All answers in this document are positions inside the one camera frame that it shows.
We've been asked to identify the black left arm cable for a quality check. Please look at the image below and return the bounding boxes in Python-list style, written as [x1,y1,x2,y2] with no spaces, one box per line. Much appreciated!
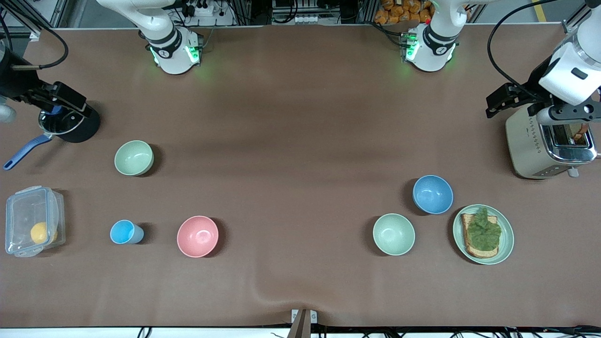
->
[487,0,587,90]

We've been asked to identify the orange snack bags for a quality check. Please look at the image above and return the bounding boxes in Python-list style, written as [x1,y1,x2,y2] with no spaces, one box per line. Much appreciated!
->
[375,0,433,25]

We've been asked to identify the blue plastic cup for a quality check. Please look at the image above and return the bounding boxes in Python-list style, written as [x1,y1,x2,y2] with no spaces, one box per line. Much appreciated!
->
[110,220,145,245]

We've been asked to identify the green lettuce leaf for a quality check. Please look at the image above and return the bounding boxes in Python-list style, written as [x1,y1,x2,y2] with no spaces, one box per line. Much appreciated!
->
[466,207,502,252]

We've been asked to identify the brown table cloth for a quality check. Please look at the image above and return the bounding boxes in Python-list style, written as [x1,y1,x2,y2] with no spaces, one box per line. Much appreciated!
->
[0,26,601,328]

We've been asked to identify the white power strip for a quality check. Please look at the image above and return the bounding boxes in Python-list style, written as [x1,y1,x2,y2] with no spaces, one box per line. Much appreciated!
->
[185,0,235,26]

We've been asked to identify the metal table edge bracket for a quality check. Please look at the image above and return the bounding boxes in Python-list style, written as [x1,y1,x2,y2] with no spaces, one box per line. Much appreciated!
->
[291,309,318,338]

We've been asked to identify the clear plastic food container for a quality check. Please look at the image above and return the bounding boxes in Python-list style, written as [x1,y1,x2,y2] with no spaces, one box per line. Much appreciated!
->
[5,186,66,258]

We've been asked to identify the yellow lemon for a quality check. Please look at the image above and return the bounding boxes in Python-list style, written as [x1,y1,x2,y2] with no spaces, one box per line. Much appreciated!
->
[31,222,58,245]

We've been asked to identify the bread slice with crust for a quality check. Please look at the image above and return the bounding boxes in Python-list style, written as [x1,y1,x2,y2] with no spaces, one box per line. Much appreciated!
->
[461,214,499,259]

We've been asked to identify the blue bowl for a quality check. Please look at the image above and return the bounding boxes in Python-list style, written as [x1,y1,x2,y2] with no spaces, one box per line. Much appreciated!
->
[413,175,454,215]

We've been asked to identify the light green bowl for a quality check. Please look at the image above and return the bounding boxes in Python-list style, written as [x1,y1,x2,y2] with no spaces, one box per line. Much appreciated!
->
[373,213,416,256]
[114,140,154,177]

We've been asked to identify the glass lid with blue knob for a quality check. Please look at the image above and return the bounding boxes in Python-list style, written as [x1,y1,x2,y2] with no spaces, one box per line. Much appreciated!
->
[39,106,87,136]

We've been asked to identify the beige and chrome toaster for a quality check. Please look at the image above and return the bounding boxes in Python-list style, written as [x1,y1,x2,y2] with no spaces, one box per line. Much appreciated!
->
[506,103,599,180]

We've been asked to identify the light green plate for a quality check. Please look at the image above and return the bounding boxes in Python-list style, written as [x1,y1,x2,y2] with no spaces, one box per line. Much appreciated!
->
[453,204,515,265]

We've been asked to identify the brown toast slice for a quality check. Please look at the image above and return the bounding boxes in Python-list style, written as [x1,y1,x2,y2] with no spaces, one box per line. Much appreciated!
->
[570,123,590,144]

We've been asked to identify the black saucepan with blue handle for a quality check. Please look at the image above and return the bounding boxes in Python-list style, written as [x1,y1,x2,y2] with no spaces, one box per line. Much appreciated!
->
[4,101,101,170]

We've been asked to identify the pink bowl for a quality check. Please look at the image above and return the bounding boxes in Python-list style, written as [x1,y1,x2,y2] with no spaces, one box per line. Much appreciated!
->
[177,215,219,258]

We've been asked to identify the aluminium frame post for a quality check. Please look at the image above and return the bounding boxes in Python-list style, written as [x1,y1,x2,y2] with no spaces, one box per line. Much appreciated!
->
[0,0,64,42]
[562,5,590,34]

